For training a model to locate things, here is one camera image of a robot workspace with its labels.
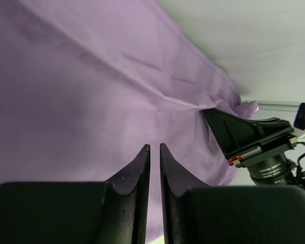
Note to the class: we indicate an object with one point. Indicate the purple trousers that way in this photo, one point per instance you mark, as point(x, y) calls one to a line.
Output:
point(84, 85)

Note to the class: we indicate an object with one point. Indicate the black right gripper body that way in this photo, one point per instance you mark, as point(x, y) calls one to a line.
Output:
point(268, 164)

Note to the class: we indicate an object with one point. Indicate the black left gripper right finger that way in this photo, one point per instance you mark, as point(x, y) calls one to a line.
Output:
point(194, 212)

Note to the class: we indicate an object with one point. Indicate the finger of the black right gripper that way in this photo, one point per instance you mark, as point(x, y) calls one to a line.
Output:
point(237, 136)

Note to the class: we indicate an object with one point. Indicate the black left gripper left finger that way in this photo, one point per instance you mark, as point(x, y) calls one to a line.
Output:
point(112, 211)

